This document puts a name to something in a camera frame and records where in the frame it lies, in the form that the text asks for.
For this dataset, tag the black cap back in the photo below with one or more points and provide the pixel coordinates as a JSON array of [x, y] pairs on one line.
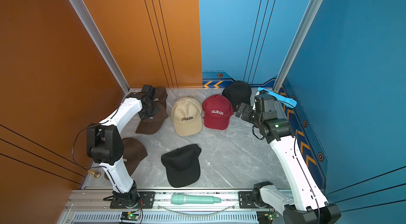
[[237, 93]]

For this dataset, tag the brown cap back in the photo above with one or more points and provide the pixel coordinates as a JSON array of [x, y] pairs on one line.
[[160, 96]]

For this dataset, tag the mint green microphone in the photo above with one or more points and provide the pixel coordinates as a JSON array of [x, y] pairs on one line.
[[182, 199]]

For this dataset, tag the aluminium front rail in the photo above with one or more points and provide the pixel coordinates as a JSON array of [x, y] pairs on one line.
[[93, 207]]

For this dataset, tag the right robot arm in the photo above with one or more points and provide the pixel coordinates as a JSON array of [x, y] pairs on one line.
[[307, 204]]

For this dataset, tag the maroon cap front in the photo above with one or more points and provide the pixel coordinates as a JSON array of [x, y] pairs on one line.
[[217, 112]]

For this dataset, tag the beige cap back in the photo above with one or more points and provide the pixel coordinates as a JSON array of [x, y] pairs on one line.
[[186, 115]]

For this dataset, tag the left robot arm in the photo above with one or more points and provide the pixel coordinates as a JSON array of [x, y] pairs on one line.
[[106, 148]]

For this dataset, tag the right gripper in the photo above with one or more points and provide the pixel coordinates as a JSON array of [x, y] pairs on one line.
[[239, 111]]

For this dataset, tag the left green circuit board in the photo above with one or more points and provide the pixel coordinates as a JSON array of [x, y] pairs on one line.
[[130, 217]]

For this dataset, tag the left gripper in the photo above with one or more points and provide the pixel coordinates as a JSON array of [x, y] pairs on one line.
[[144, 116]]

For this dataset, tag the blue microphone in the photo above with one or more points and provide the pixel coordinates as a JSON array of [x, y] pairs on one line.
[[289, 102]]

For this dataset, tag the black cap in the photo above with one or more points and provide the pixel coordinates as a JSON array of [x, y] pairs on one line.
[[182, 165], [237, 93]]

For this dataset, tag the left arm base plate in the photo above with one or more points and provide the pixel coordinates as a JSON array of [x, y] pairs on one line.
[[144, 200]]

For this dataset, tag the brown cap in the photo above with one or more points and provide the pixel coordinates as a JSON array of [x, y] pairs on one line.
[[134, 153], [152, 124], [160, 96]]

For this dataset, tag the right circuit board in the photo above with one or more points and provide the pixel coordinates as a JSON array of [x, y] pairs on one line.
[[267, 217]]

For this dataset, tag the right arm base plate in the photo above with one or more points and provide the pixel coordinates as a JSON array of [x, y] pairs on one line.
[[247, 201]]

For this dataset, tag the black cap front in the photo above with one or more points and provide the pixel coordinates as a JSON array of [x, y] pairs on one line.
[[182, 165]]

